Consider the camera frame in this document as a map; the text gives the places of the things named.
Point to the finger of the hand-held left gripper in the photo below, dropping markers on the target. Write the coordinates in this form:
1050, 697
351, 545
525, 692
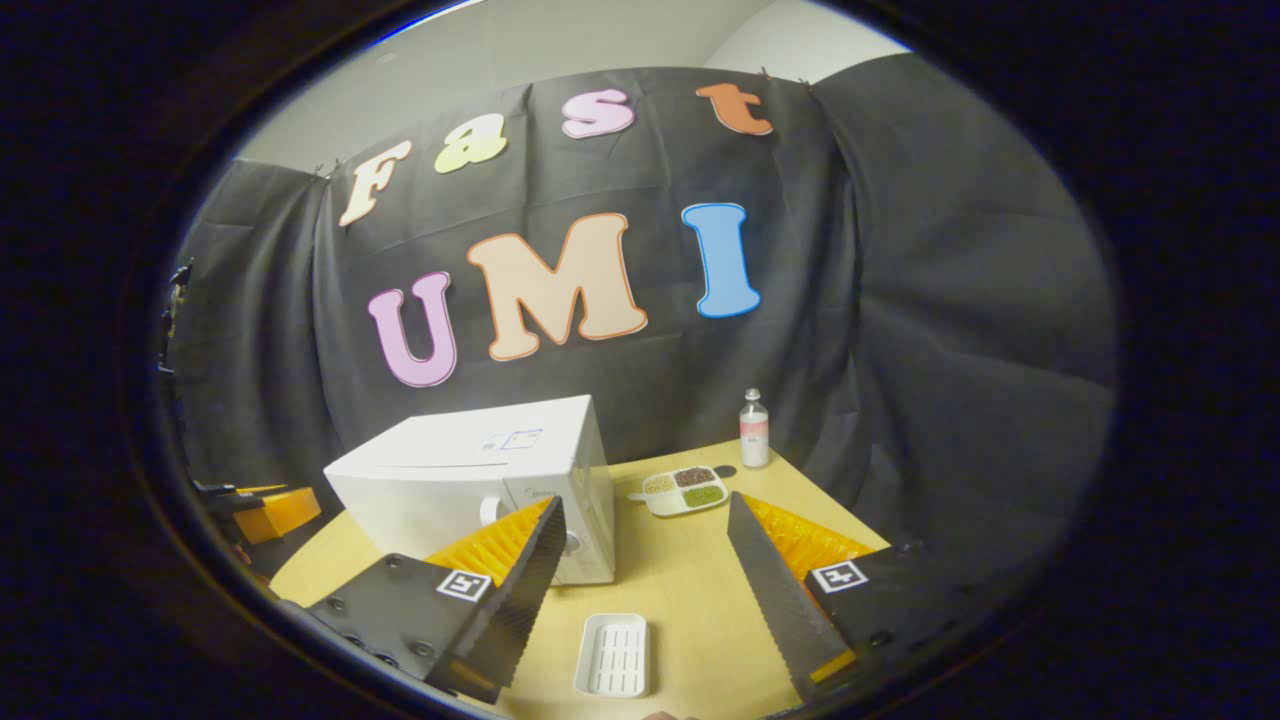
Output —
285, 512

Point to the white microwave oven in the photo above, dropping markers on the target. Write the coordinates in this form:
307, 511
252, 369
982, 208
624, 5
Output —
450, 470

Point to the clear bottle with pink label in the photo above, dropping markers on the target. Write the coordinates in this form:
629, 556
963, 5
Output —
754, 440

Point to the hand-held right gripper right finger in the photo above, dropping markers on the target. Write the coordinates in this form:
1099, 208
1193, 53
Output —
768, 590

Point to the white divided plate of grains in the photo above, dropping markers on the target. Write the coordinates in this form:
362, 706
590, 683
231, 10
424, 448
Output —
665, 505

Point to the small white ribbed tray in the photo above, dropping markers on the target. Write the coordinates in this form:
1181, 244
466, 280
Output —
612, 655

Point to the black backdrop cloth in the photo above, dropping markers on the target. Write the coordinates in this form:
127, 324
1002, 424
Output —
900, 300

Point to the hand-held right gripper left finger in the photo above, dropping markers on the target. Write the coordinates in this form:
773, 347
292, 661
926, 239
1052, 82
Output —
530, 590

